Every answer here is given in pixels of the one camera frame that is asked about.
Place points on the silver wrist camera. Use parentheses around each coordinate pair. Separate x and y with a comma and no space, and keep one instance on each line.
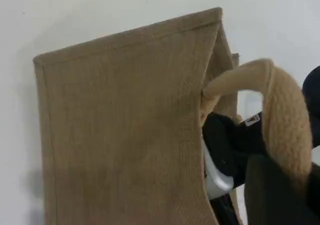
(216,180)

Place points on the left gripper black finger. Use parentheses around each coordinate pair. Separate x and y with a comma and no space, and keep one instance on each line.
(315,200)
(270,200)

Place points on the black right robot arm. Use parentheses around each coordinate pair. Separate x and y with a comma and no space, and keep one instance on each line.
(312,97)

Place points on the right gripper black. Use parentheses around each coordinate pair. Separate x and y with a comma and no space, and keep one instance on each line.
(232,145)

